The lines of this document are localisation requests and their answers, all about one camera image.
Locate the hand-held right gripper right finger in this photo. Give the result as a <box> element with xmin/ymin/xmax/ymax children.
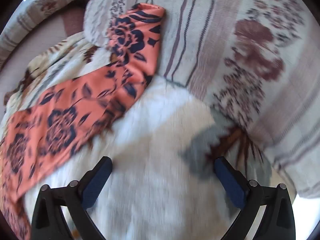
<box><xmin>214</xmin><ymin>156</ymin><xmax>294</xmax><ymax>240</ymax></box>

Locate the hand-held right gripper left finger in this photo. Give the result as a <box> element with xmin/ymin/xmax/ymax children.
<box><xmin>31</xmin><ymin>156</ymin><xmax>113</xmax><ymax>240</ymax></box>

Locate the orange floral garment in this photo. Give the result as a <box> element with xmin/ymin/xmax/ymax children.
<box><xmin>0</xmin><ymin>3</ymin><xmax>166</xmax><ymax>240</ymax></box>

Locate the striped floral bolster cushion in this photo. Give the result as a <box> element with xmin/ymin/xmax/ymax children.
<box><xmin>0</xmin><ymin>0</ymin><xmax>87</xmax><ymax>65</ymax></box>

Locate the pink sofa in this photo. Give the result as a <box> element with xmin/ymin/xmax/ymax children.
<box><xmin>0</xmin><ymin>6</ymin><xmax>86</xmax><ymax>87</ymax></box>

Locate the cream leaf-print fleece blanket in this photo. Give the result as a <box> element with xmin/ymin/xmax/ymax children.
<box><xmin>0</xmin><ymin>31</ymin><xmax>298</xmax><ymax>240</ymax></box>

